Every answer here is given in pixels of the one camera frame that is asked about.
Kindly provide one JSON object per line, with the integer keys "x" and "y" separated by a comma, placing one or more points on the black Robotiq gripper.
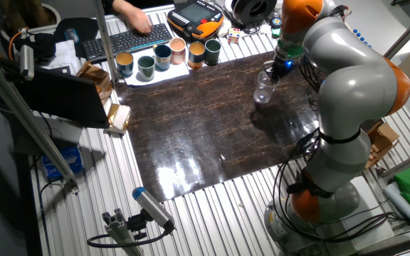
{"x": 285, "y": 67}

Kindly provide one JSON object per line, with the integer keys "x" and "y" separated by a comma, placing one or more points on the clear plastic cup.
{"x": 263, "y": 92}

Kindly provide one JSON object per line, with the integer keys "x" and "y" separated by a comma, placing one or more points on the pink ceramic cup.
{"x": 177, "y": 52}

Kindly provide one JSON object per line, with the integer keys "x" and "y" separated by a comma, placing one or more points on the blue cup with gold band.
{"x": 162, "y": 58}

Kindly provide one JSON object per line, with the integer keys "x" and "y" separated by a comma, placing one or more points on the person's forearm in black sleeve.
{"x": 117, "y": 5}

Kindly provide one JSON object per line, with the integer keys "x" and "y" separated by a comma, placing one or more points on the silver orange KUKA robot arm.
{"x": 354, "y": 89}

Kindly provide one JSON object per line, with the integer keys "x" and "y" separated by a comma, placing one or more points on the dark green ceramic cup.
{"x": 213, "y": 53}

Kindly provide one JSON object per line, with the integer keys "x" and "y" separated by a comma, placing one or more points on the navy cup with orange base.
{"x": 196, "y": 56}

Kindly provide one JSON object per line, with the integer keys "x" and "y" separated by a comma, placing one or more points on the blue cup with yellow inside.
{"x": 124, "y": 65}

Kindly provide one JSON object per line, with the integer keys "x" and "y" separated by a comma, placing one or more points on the person's hand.
{"x": 140, "y": 22}

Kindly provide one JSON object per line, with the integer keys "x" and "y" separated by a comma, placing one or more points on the Rubik's cube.
{"x": 234, "y": 35}

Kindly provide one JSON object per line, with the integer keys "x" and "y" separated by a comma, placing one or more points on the white round object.
{"x": 224, "y": 31}

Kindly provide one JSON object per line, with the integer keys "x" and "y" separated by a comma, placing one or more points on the black filament spool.
{"x": 255, "y": 10}

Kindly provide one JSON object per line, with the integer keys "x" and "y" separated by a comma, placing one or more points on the dark brown marble mat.
{"x": 198, "y": 124}

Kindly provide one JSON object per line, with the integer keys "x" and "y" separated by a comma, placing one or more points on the orange black teach pendant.
{"x": 196, "y": 17}

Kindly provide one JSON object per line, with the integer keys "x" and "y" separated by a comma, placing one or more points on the white paper sheet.
{"x": 166, "y": 76}

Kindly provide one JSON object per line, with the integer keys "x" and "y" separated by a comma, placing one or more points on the open brown cardboard box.
{"x": 383, "y": 142}

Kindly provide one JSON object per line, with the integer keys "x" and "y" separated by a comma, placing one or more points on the black computer keyboard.
{"x": 119, "y": 42}

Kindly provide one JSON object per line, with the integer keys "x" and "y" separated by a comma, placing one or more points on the gold white small box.
{"x": 119, "y": 117}

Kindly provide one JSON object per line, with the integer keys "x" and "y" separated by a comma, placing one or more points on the small brown cardboard box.
{"x": 96, "y": 80}

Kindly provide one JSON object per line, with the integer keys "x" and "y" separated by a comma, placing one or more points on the white paper roll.
{"x": 402, "y": 206}

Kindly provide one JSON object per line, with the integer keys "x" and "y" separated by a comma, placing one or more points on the black mouse pad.
{"x": 85, "y": 28}

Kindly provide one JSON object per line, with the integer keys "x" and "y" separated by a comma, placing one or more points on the grey computer mouse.
{"x": 72, "y": 35}

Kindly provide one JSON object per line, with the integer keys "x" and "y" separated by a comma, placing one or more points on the black laptop screen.
{"x": 66, "y": 96}

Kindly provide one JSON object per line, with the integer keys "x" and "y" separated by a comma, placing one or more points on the white paper stack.
{"x": 64, "y": 53}

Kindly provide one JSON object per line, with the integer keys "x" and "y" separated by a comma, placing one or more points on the white round pot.
{"x": 57, "y": 15}

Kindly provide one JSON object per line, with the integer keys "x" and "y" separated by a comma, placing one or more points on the blue plastic packet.
{"x": 62, "y": 161}

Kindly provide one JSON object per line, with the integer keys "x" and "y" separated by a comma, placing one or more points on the black cloth lump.
{"x": 37, "y": 46}

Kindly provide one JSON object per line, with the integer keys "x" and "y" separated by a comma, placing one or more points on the long diagonal aluminium profile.
{"x": 30, "y": 124}

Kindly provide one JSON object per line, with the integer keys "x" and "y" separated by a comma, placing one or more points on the aluminium frame bar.
{"x": 408, "y": 163}
{"x": 409, "y": 32}

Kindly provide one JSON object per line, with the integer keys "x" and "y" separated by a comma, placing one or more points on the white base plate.
{"x": 368, "y": 199}

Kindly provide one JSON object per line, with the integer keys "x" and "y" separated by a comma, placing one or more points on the aluminium frame pole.
{"x": 105, "y": 42}

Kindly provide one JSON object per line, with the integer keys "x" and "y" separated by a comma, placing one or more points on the silver camera with blue end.
{"x": 153, "y": 208}

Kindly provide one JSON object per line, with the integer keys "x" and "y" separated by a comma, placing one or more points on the grey aluminium camera mount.
{"x": 119, "y": 231}

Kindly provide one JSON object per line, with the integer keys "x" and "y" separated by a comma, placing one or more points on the silver depth camera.
{"x": 26, "y": 62}

